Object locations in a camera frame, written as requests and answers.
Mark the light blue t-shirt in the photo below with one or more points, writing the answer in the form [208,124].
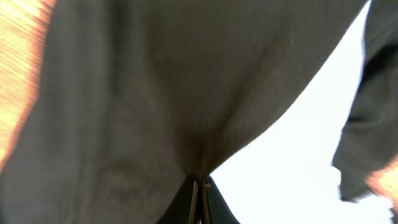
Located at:
[332,157]

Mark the black t-shirt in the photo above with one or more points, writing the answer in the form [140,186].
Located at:
[136,96]

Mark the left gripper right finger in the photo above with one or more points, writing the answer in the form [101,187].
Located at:
[215,208]

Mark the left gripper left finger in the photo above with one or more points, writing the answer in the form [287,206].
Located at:
[183,208]

